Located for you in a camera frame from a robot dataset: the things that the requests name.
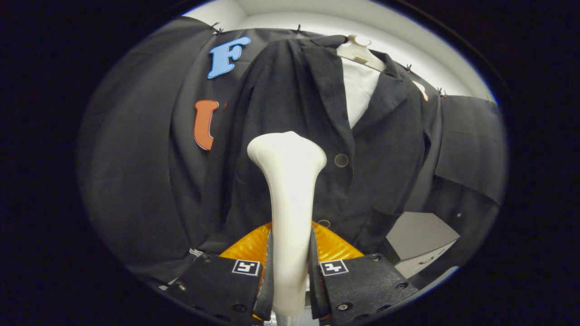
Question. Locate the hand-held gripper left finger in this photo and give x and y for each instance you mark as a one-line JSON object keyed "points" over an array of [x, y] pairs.
{"points": [[217, 287]]}

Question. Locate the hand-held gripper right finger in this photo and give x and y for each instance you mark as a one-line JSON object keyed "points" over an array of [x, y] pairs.
{"points": [[362, 285]]}

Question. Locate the white garment steamer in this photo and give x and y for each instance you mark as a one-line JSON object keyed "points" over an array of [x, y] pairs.
{"points": [[290, 203]]}

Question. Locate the white undershirt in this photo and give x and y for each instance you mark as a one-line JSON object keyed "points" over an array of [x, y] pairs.
{"points": [[358, 95]]}

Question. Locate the black blazer jacket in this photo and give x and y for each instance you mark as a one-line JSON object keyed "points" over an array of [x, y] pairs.
{"points": [[294, 90]]}

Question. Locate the grey cabinet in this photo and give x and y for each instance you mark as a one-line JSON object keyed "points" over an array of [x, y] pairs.
{"points": [[421, 235]]}

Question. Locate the black backdrop cloth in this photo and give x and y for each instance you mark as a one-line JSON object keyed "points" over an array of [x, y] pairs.
{"points": [[136, 158]]}

